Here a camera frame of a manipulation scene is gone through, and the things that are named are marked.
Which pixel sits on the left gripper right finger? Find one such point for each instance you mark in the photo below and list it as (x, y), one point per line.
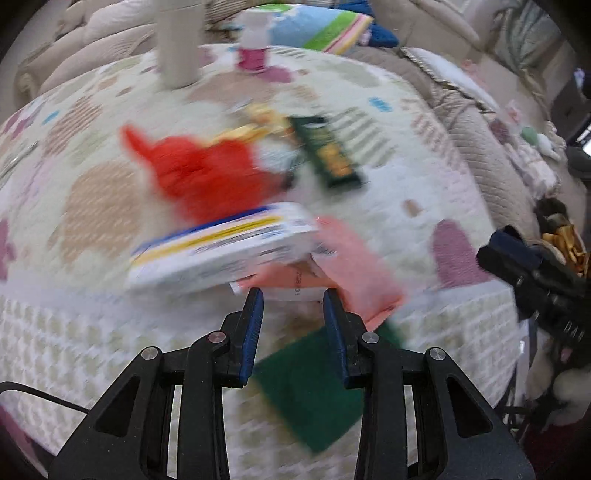
(422, 416)

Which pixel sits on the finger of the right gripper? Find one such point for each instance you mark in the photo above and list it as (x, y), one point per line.
(514, 264)
(512, 239)

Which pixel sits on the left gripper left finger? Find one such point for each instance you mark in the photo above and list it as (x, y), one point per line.
(125, 435)

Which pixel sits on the green scouring pad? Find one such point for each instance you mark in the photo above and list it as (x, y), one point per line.
(301, 383)

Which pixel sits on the white barcode label box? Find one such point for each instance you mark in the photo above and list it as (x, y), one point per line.
(222, 251)

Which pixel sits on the red plastic bag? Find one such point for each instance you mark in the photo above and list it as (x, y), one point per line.
(206, 182)

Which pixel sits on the green cracker packet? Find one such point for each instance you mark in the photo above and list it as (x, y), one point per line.
(327, 155)

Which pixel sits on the yellow candy wrapper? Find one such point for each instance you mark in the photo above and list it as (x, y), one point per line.
(258, 121)

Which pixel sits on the yellow red cloth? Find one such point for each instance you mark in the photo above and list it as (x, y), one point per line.
(569, 244)

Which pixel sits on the green plush toy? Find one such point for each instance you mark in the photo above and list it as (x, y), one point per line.
(540, 142)

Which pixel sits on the white satin cushion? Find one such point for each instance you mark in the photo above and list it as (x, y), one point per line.
(448, 74)

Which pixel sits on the patchwork quilt table cover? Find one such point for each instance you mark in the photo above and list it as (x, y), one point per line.
(75, 205)

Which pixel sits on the colourful striped blanket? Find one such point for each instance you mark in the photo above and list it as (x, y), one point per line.
(321, 29)

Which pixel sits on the white pink pill bottle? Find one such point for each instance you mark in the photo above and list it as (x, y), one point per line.
(254, 40)

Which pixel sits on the white thermos bottle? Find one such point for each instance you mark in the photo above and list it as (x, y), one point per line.
(179, 34)

